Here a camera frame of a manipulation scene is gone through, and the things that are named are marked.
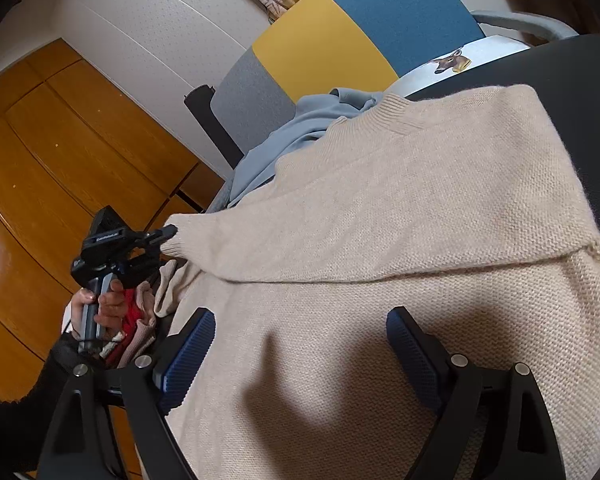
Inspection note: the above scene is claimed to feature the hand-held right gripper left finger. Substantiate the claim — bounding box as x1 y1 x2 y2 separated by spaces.
37 307 217 480

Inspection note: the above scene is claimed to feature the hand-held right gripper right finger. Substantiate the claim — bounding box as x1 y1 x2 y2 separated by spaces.
386 306 566 480

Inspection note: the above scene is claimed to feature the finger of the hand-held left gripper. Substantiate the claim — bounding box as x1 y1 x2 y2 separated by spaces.
132 225 179 249

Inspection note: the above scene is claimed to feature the beige knitted sweater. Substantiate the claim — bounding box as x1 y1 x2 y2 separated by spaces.
152 85 600 480

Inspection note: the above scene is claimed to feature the person's left forearm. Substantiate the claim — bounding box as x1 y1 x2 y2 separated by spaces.
0 332 88 476

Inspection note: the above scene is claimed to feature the person's left hand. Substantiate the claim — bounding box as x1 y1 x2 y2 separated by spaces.
70 280 129 343

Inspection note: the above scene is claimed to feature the pink cloth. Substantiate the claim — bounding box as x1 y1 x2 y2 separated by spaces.
112 280 162 368

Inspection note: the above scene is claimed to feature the orange wooden wardrobe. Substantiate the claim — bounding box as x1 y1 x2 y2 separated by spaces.
0 37 226 476

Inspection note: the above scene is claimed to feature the light blue garment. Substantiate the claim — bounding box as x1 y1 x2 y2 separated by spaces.
227 87 386 208

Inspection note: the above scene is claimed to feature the white deer print pillow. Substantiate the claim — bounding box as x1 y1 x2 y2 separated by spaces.
397 35 531 98

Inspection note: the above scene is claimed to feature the blue yellow grey armchair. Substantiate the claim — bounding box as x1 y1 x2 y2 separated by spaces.
184 0 581 211

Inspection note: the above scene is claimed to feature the brown wooden desk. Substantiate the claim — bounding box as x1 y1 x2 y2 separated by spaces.
505 0 596 36

